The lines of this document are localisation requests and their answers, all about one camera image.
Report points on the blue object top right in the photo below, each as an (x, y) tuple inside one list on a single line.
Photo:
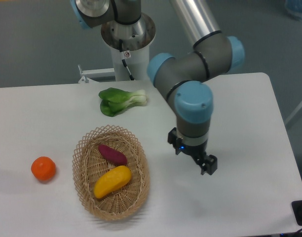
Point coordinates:
[(294, 8)]

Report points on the green bok choy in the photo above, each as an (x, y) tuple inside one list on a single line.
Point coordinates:
[(115, 101)]

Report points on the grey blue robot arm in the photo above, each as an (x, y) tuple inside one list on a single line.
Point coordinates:
[(128, 32)]

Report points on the orange tangerine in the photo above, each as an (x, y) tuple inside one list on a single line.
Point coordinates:
[(43, 169)]

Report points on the yellow mango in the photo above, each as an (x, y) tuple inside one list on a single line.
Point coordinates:
[(111, 181)]

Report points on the white metal mounting frame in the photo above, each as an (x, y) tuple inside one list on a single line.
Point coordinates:
[(97, 75)]

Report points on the black device at edge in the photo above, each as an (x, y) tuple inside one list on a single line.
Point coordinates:
[(297, 210)]

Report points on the purple sweet potato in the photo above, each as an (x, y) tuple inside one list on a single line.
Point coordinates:
[(112, 155)]

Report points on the woven wicker basket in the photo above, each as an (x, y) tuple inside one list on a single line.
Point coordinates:
[(89, 166)]

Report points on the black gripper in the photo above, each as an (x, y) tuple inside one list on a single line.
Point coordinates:
[(209, 163)]

